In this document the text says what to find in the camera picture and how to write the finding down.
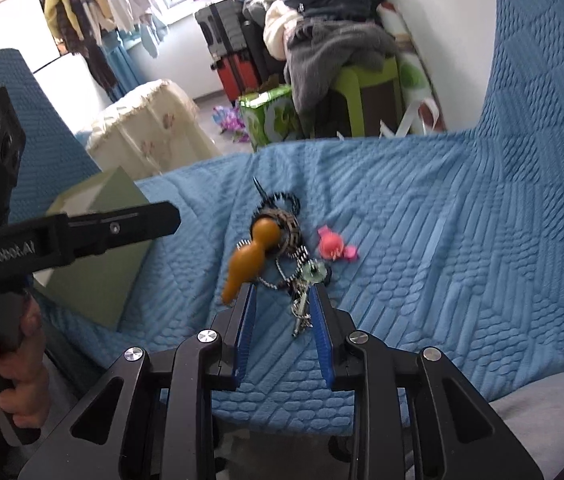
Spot black white patterned bangle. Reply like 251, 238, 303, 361
257, 209, 304, 257

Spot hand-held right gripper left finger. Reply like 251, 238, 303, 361
18, 282, 258, 480

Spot white cardboard box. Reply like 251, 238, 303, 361
44, 166, 155, 332

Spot dark upright suitcase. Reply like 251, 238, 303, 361
239, 20, 288, 87

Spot floral rolled mat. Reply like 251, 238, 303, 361
379, 2, 446, 134

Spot pile of clothes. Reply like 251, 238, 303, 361
242, 0, 399, 117

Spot person's left hand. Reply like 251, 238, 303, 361
0, 296, 53, 429

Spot blue textured sofa cover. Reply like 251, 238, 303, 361
0, 0, 564, 436

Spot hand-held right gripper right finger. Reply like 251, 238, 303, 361
309, 285, 545, 480

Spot silver ball chain with whistle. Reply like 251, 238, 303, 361
257, 247, 317, 339

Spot pink charm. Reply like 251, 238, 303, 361
317, 225, 360, 263

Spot green round pendant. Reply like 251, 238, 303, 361
302, 260, 330, 286

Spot row of hanging clothes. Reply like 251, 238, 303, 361
42, 0, 170, 102

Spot orange gourd pendant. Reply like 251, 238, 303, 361
221, 217, 283, 306

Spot red suitcase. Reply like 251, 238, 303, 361
209, 52, 263, 106

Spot green printed carton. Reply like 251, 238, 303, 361
238, 84, 304, 153

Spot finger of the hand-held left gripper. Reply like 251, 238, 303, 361
64, 201, 183, 262

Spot green plastic stool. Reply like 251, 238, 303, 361
312, 55, 406, 139

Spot person's grey trousers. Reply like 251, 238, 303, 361
402, 367, 564, 480

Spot black coil hair tie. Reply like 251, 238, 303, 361
257, 191, 301, 217

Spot black suitcase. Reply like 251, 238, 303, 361
194, 0, 263, 61

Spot purple patterned cloth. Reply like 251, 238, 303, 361
212, 105, 249, 144

